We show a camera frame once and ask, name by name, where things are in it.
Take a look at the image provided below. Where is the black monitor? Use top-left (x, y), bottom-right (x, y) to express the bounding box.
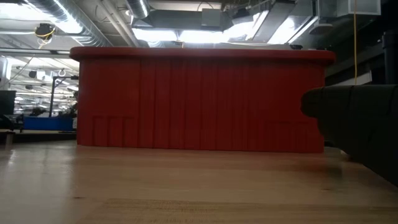
top-left (0, 90), bottom-right (17, 116)

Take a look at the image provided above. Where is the yellow cable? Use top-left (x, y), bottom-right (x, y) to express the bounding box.
top-left (353, 0), bottom-right (358, 86)

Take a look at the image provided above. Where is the black and yellow cable reel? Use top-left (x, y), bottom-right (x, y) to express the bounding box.
top-left (34, 22), bottom-right (57, 42)

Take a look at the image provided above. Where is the red plastic bin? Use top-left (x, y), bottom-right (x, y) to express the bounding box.
top-left (69, 46), bottom-right (336, 154)

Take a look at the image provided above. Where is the silver spiral air duct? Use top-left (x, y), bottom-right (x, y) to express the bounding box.
top-left (24, 0), bottom-right (113, 47)

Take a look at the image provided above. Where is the black slide sandal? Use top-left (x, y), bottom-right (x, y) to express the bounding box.
top-left (300, 84), bottom-right (398, 188)

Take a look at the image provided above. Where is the blue storage bin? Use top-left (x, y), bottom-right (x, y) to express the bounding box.
top-left (23, 116), bottom-right (76, 132)

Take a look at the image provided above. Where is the grey ceiling box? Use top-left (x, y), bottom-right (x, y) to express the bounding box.
top-left (201, 8), bottom-right (223, 27)

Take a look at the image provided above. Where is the black metal stand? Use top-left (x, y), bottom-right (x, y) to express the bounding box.
top-left (49, 75), bottom-right (80, 118)

